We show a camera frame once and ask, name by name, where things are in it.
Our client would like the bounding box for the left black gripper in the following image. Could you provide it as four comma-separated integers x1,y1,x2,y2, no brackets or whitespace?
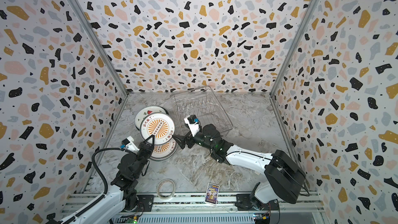
131,135,153,179

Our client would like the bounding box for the orange sunburst plate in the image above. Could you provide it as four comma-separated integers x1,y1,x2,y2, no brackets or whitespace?
150,139,178,161
140,113,175,146

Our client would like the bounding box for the watermelon pattern plate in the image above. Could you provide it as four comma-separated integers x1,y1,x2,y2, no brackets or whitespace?
135,106,163,130

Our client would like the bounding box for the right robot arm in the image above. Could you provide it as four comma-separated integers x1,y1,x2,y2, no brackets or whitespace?
173,123,306,208

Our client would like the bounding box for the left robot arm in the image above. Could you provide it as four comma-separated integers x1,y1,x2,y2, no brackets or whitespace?
47,134,155,224

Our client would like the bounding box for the purple card box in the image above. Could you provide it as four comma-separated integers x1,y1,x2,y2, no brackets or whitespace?
205,183,220,206

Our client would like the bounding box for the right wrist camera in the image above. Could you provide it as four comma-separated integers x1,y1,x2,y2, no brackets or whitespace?
184,115,202,137

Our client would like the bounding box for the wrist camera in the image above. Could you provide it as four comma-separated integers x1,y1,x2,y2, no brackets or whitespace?
120,136,140,152
184,115,202,137

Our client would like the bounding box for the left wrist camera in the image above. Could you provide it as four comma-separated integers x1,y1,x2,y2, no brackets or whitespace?
120,136,140,152

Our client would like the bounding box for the wire dish rack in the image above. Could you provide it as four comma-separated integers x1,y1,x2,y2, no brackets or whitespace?
172,86,233,135

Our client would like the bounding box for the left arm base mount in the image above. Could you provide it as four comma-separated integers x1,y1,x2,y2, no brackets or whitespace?
123,190,154,213

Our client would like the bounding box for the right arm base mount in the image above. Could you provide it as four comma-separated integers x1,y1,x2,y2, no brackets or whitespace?
235,182,279,211

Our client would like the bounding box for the aluminium front rail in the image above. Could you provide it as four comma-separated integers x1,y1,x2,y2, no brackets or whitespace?
62,191,327,224

